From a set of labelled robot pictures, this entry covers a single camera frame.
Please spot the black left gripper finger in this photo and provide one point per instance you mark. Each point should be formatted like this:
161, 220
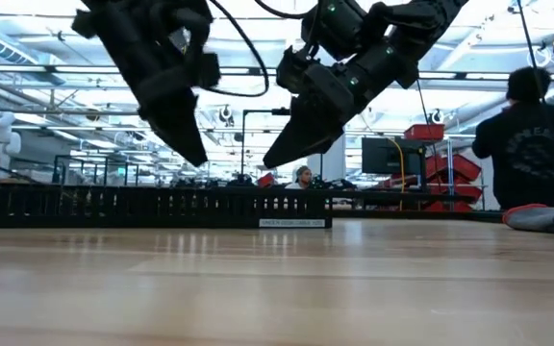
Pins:
183, 130

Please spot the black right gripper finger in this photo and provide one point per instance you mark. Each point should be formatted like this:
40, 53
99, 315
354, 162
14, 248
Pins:
306, 139

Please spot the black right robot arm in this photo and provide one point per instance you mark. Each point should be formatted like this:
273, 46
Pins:
402, 24

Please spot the black background robot arm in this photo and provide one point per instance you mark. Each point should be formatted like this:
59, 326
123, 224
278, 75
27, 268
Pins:
334, 184

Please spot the person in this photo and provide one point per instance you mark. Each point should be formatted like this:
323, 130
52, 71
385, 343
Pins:
302, 177
532, 154

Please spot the red storage bin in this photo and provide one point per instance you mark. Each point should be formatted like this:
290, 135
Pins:
450, 207
266, 180
464, 191
460, 168

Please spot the black monitor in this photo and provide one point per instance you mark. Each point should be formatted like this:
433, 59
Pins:
383, 156

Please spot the red storage box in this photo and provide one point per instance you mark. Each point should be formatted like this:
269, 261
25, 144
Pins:
423, 132

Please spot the metal storage rack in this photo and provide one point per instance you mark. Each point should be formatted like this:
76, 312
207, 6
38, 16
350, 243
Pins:
450, 163

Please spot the grey and red cloth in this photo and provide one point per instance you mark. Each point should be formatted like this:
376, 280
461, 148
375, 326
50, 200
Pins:
536, 217

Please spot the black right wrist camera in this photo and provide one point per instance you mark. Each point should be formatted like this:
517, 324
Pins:
294, 69

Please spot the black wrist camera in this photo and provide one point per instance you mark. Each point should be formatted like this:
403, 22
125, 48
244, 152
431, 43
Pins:
208, 69
294, 69

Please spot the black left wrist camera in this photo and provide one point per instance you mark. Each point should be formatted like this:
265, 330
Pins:
208, 69

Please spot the black workstation frame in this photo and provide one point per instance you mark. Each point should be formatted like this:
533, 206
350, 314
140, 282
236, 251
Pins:
56, 168

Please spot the black aluminium table frame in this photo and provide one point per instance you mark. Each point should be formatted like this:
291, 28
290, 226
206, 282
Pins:
426, 215

